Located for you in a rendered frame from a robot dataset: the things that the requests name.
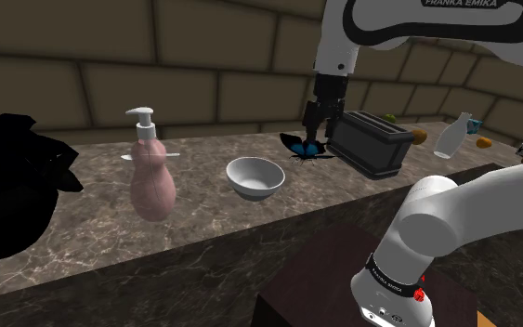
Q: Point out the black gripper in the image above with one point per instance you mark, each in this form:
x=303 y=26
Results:
x=330 y=90

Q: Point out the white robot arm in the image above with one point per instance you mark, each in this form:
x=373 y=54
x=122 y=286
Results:
x=446 y=213

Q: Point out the blue and black butterfly figure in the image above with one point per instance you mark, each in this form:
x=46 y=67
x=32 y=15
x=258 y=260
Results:
x=304 y=147

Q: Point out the dark grey toaster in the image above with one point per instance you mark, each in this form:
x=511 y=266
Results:
x=369 y=145

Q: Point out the green fruit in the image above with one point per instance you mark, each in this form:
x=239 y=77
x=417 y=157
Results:
x=389 y=118

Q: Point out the white bowl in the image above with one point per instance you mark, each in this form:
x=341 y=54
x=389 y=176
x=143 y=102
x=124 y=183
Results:
x=255 y=179

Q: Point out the brown round fruit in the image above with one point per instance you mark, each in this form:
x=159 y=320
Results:
x=419 y=137

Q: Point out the white bottle vase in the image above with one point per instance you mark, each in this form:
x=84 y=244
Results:
x=451 y=136

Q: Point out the teal box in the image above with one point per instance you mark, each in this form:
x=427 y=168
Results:
x=475 y=126

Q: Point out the white spoon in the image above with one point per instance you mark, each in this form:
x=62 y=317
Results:
x=172 y=155

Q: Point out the dark brown robot stand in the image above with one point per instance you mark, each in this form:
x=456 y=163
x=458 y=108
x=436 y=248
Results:
x=315 y=276

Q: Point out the orange fruit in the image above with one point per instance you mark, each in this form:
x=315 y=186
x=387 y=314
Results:
x=484 y=143

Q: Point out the pink soap dispenser bottle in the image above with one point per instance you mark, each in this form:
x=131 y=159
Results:
x=152 y=185

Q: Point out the black lumpy object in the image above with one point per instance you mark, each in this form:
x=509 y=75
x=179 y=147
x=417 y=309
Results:
x=7 y=190

